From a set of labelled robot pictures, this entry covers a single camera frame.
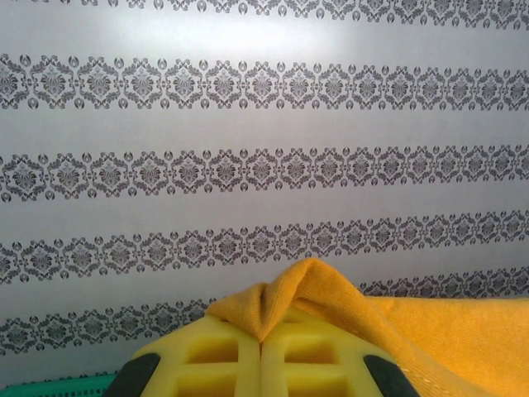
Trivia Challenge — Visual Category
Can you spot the yellow printed t-shirt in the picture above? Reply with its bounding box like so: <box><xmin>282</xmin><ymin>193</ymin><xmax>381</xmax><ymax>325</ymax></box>
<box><xmin>206</xmin><ymin>256</ymin><xmax>529</xmax><ymax>397</ymax></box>

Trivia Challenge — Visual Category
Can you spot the teal plastic basket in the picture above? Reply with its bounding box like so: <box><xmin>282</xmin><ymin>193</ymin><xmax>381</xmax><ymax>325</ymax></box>
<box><xmin>0</xmin><ymin>371</ymin><xmax>122</xmax><ymax>397</ymax></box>

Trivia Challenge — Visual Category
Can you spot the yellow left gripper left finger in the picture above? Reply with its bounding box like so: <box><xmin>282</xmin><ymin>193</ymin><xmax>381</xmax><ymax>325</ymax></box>
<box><xmin>107</xmin><ymin>304</ymin><xmax>262</xmax><ymax>397</ymax></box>

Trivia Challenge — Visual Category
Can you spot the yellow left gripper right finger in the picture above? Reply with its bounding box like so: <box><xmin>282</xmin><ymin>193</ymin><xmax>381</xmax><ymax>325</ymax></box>
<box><xmin>260</xmin><ymin>306</ymin><xmax>419</xmax><ymax>397</ymax></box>

